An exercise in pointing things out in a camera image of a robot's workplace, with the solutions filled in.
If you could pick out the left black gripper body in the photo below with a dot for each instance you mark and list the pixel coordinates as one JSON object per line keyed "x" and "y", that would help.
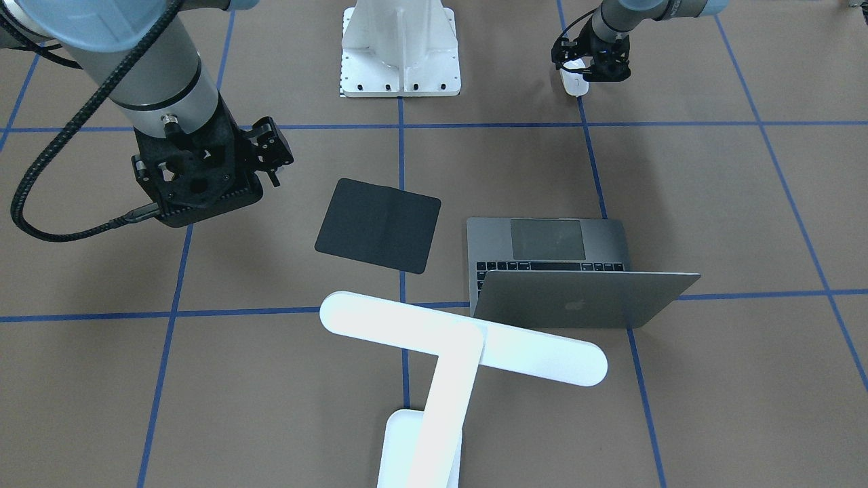
{"x": 601, "y": 49}

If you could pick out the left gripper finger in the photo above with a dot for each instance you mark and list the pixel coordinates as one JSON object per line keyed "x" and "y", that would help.
{"x": 565, "y": 55}

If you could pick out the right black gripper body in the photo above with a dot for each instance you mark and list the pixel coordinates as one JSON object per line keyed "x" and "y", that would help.
{"x": 268, "y": 148}

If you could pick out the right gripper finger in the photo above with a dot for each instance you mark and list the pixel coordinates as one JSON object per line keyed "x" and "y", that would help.
{"x": 271, "y": 151}
{"x": 269, "y": 167}

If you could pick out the white computer mouse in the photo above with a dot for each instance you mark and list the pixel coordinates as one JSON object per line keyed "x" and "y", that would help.
{"x": 571, "y": 74}

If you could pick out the black mouse pad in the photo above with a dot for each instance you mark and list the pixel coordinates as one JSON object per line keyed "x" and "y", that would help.
{"x": 379, "y": 225}

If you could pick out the silver grey laptop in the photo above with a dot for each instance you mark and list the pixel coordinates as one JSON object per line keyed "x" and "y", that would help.
{"x": 545, "y": 273}

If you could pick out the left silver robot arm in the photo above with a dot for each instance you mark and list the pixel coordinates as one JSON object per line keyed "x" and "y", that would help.
{"x": 622, "y": 17}

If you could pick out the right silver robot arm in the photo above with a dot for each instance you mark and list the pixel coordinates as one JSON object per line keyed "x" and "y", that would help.
{"x": 146, "y": 64}

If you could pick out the white desk lamp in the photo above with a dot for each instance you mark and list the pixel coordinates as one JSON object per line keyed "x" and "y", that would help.
{"x": 422, "y": 448}

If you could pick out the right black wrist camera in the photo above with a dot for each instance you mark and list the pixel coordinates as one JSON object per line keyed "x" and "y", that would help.
{"x": 188, "y": 187}

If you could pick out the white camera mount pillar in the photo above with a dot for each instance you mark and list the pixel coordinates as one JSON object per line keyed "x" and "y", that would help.
{"x": 399, "y": 49}

